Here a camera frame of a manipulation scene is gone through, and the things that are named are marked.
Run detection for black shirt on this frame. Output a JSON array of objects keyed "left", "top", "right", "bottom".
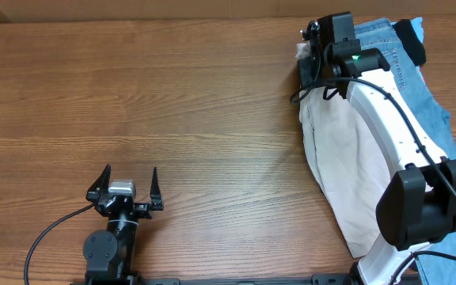
[{"left": 392, "top": 19, "right": 427, "bottom": 67}]

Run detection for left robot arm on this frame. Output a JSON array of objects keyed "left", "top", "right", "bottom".
[{"left": 83, "top": 165, "right": 164, "bottom": 284}]

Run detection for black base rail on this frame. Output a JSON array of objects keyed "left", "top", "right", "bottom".
[{"left": 72, "top": 273, "right": 359, "bottom": 285}]

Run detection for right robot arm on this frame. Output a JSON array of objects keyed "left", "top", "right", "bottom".
[{"left": 290, "top": 12, "right": 456, "bottom": 284}]

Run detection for light blue garment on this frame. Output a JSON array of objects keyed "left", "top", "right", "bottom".
[{"left": 411, "top": 17, "right": 424, "bottom": 44}]

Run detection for blue denim jeans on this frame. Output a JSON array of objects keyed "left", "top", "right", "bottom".
[{"left": 355, "top": 18, "right": 456, "bottom": 285}]

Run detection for beige shorts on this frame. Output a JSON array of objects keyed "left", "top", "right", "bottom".
[{"left": 299, "top": 87, "right": 390, "bottom": 258}]

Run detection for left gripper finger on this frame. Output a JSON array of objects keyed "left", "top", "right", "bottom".
[
  {"left": 150, "top": 167, "right": 164, "bottom": 211},
  {"left": 85, "top": 164, "right": 111, "bottom": 201}
]

